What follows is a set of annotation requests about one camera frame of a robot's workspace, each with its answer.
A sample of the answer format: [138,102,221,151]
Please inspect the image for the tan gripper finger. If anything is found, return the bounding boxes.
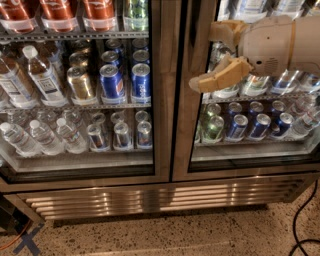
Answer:
[208,20,249,54]
[189,55,253,93]

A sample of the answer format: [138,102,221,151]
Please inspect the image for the fridge glass door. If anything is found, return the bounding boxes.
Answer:
[173,0,320,183]
[0,0,182,192]

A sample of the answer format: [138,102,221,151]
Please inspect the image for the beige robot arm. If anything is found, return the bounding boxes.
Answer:
[189,15,320,93]

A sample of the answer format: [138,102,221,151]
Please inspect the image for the steel fridge bottom grille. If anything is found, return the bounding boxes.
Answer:
[5,171,319,222]

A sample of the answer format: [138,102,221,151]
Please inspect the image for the white 7up can right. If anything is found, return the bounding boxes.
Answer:
[241,75,269,96]

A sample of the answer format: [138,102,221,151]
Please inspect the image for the white 7up can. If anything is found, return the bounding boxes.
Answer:
[241,75,269,96]
[212,85,239,99]

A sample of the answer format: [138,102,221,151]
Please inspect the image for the white 7up can left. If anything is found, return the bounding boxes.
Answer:
[212,85,239,99]

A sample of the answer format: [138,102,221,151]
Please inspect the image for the blue pepsi can lower right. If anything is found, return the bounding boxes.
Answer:
[248,113,271,141]

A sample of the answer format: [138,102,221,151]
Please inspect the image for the blue pepsi can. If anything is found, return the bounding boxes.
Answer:
[99,64,125,104]
[248,113,271,141]
[225,114,248,142]
[131,63,151,102]

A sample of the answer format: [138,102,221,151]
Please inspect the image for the blue pepsi can lower left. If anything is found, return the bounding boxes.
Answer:
[225,114,248,142]

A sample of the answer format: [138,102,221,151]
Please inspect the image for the green soda can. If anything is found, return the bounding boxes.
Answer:
[202,115,224,143]

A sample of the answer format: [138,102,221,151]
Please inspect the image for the green label bottle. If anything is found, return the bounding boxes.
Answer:
[123,0,149,31]

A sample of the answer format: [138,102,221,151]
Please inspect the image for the blue pepsi can front right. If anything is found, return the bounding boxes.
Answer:
[131,63,151,102]

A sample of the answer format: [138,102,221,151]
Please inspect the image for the small energy can right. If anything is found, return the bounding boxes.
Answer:
[137,121,152,148]

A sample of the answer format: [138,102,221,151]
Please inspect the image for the small energy can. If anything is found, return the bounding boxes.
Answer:
[137,121,152,148]
[87,124,109,151]
[114,122,132,150]

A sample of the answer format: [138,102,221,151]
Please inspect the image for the blue pepsi can front left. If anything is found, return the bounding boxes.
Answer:
[99,64,125,104]

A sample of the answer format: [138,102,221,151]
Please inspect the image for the red bottle right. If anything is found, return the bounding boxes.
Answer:
[82,0,117,32]

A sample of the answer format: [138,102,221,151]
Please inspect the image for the red bottle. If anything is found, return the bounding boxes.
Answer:
[0,0,38,34]
[82,0,117,32]
[39,0,77,33]

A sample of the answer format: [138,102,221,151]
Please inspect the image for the small energy can middle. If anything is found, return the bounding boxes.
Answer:
[114,122,132,150]

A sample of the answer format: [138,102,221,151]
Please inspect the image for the gold soda can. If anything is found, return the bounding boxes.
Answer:
[67,67,98,106]

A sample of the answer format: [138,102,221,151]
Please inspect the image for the small energy can left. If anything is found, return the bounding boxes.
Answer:
[87,124,109,151]

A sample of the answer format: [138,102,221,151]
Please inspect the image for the red bottle middle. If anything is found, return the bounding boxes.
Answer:
[39,0,77,33]

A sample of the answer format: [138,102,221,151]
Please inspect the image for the water bottle right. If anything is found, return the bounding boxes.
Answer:
[56,118,87,154]

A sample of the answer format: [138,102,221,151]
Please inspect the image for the water bottle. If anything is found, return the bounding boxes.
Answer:
[0,122,41,157]
[56,118,87,154]
[30,120,65,156]

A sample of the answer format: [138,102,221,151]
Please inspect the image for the tea bottle white cap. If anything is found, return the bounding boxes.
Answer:
[22,45,68,107]

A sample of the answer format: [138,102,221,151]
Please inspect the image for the water bottle middle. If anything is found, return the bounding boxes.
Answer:
[30,120,65,156]

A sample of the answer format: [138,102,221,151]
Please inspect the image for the red bottle left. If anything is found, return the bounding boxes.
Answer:
[0,0,38,34]

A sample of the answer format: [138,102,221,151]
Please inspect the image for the tea bottle far left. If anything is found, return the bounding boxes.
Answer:
[0,53,38,109]

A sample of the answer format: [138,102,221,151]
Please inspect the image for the water bottle left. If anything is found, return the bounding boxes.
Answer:
[0,122,41,157]

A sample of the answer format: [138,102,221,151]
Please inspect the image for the black power cable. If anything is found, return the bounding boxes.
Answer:
[288,179,320,256]

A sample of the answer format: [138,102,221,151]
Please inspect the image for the orange cable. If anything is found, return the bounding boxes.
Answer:
[0,218,33,251]

